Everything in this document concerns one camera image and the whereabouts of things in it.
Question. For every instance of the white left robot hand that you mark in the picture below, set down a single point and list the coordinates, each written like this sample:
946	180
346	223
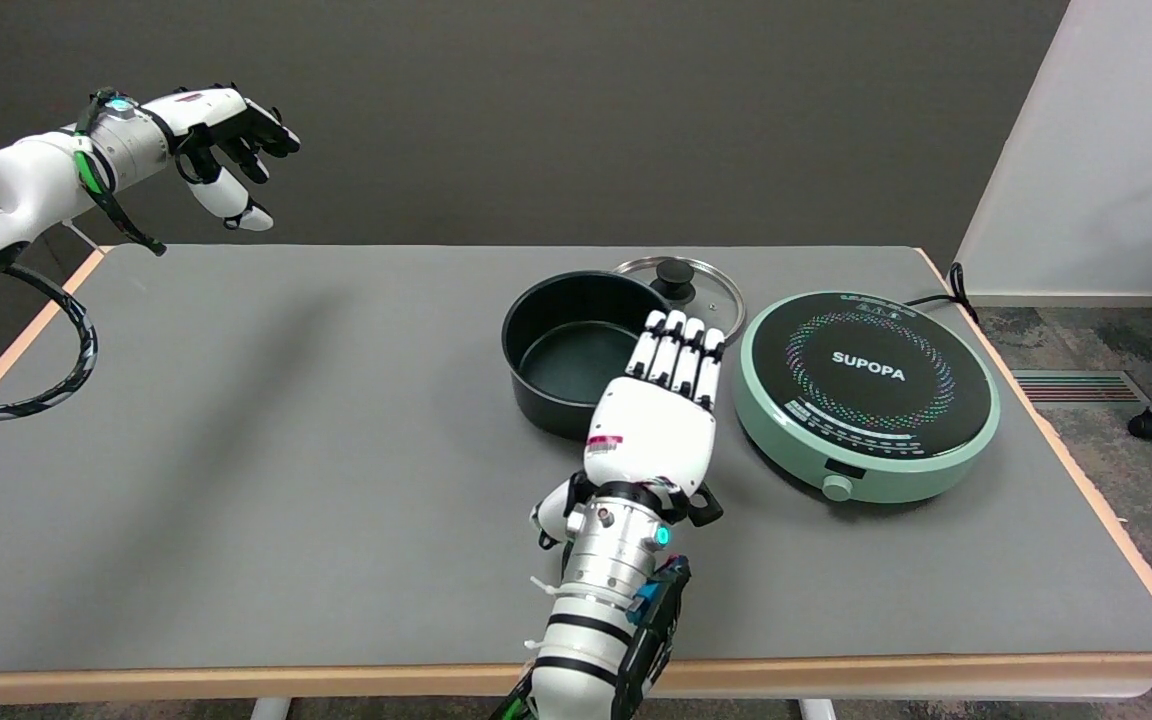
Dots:
206	108

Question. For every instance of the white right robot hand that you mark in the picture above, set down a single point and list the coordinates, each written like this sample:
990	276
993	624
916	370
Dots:
651	430

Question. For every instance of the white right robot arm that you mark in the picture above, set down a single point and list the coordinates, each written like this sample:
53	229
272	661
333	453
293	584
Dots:
601	600

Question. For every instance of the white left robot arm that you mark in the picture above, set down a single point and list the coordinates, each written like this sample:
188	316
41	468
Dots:
26	185

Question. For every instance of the glass lid black knob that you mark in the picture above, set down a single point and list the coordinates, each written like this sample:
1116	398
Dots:
721	295

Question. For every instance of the green round induction cooker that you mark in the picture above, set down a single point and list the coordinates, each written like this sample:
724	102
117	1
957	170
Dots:
866	390

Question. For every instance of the white table leg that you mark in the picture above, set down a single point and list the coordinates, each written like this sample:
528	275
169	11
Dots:
818	709
271	709

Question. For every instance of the striped floor vent grille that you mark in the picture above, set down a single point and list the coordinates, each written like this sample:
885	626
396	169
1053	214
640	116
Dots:
1076	386

